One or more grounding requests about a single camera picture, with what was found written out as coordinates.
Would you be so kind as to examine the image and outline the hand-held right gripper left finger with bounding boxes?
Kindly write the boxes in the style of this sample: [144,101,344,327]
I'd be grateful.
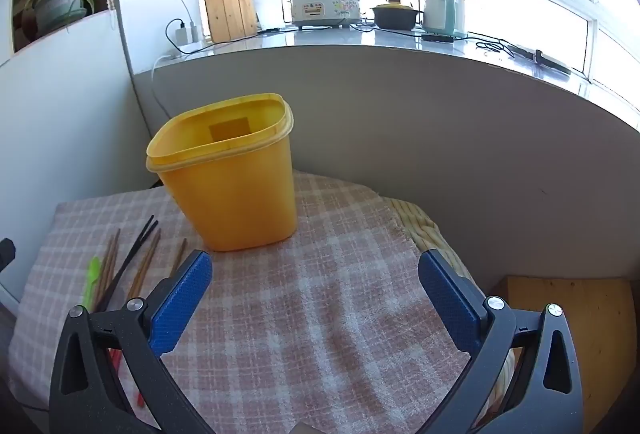
[49,250,214,434]

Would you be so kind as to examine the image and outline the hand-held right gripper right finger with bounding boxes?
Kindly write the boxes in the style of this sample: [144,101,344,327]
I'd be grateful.
[418,249,584,434]

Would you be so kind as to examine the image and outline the black chopstick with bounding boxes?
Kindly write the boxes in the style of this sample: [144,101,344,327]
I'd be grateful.
[94,214,156,312]
[105,220,160,302]

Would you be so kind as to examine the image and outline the green plastic spoon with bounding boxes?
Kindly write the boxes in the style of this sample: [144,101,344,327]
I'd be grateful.
[81,256,102,312]

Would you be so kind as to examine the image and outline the red plastic stick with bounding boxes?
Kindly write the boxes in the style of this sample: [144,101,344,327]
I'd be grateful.
[111,349,147,410]

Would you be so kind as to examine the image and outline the yellow plastic container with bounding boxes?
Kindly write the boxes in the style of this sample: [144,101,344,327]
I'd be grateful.
[146,92,299,252]

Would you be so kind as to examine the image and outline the beige woven mat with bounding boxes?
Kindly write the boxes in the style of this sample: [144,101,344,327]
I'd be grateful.
[382,195,523,430]

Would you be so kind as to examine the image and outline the wooden stool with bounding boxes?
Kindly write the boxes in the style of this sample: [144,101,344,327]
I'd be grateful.
[487,275,635,434]

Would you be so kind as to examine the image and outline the pink checked cloth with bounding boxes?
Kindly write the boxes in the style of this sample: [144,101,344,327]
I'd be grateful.
[7,169,501,434]

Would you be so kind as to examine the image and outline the dark flat device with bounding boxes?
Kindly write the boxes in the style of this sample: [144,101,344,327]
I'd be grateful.
[507,44,572,76]

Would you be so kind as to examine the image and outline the teal white electric kettle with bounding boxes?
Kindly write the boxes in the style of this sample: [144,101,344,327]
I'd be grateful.
[422,0,468,40]

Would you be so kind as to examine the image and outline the black pot yellow lid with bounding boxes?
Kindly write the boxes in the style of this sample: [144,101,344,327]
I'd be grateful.
[370,0,422,31]

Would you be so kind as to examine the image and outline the white cutting board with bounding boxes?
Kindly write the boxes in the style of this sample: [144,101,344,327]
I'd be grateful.
[250,0,287,34]

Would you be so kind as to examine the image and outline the white floral electric cooker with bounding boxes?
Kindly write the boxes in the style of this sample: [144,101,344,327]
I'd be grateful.
[288,0,364,31]

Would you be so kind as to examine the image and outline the thick white power cable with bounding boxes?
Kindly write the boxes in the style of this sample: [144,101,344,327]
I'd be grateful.
[149,51,183,115]

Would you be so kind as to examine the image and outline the tangled black cable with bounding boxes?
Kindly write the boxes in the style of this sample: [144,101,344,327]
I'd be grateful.
[475,34,516,59]

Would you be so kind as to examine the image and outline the white power strip with cables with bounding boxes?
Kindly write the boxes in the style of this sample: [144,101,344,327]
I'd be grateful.
[165,17,185,52]

